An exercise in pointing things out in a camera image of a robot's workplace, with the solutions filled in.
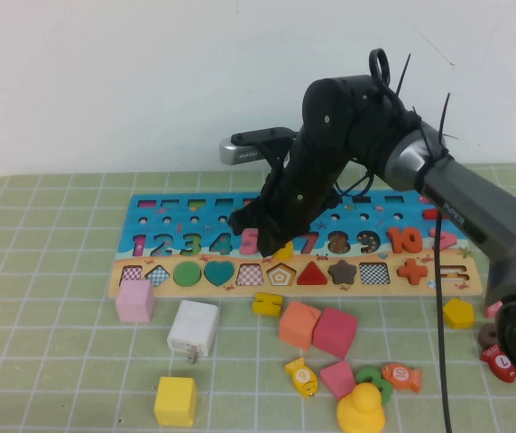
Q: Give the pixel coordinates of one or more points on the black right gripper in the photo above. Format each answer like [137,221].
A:
[298,189]

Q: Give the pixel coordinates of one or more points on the yellow number six piece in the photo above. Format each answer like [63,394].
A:
[285,252]

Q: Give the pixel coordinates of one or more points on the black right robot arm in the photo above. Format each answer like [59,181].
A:
[465,203]

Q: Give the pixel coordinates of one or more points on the pink number five piece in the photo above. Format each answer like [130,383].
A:
[250,245]

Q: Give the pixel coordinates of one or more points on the red triangle puzzle piece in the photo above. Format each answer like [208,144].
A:
[312,276]

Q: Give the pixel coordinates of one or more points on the yellow equals sign piece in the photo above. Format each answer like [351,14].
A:
[267,300]

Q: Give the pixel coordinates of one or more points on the brown star puzzle piece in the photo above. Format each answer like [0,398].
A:
[342,271]

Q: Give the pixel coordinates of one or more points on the teal heart puzzle piece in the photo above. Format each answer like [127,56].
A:
[219,271]

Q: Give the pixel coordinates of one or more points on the green circle puzzle piece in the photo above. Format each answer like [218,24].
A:
[187,273]

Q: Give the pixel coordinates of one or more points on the blue wooden number puzzle board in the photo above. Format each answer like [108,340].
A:
[181,230]

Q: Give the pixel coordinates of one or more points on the orange number ten piece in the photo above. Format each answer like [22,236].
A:
[395,239]

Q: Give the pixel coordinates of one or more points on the orange plus sign piece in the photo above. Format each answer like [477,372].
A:
[412,271]

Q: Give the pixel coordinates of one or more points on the red minus sign piece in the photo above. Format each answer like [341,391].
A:
[430,214]

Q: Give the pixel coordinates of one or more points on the pink trapezoid puzzle piece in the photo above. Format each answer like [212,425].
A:
[337,379]

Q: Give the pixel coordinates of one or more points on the pink greater-than sign piece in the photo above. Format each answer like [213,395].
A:
[447,242]

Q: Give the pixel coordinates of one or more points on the green number three piece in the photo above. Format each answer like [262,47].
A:
[386,390]

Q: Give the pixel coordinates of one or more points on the yellow pentagon puzzle piece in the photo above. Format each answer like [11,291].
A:
[457,313]

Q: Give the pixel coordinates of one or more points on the brown number eight piece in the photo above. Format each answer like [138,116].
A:
[483,340]

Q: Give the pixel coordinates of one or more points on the orange block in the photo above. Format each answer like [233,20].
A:
[298,325]

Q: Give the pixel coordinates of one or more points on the red block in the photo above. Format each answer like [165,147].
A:
[334,334]

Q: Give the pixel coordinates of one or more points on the white plug charger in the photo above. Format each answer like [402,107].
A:
[194,325]

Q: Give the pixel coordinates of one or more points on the yellow fish number nine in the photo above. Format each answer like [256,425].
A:
[303,379]

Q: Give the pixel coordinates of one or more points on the pink cube block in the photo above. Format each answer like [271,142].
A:
[134,301]

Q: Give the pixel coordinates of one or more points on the orange fish number ten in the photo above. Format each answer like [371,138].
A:
[400,374]

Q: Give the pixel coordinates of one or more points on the yellow rubber duck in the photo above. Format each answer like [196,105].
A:
[359,410]

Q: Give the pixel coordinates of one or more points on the yellow cube block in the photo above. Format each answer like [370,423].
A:
[174,401]

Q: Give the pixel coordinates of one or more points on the black zip tie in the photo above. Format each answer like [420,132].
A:
[444,122]
[402,76]

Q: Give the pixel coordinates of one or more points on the pink fish number five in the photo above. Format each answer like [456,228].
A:
[492,310]

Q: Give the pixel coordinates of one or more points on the red fish number seven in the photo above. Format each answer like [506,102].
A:
[494,358]

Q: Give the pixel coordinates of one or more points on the green checked tablecloth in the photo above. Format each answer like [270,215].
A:
[59,361]

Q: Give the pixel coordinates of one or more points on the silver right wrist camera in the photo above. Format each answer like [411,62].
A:
[240,155]

